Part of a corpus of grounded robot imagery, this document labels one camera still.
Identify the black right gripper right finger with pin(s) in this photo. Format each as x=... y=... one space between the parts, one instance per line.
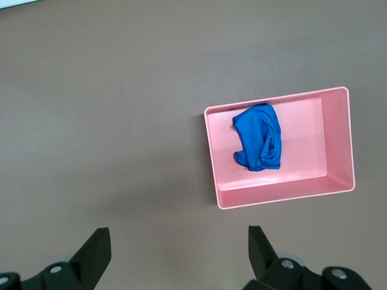
x=263 y=256

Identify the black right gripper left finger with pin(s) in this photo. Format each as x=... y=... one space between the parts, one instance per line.
x=90 y=256

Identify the blue microfiber cloth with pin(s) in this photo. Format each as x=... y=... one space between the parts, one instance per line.
x=260 y=136

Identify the pink plastic bin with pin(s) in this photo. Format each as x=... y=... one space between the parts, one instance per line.
x=302 y=151

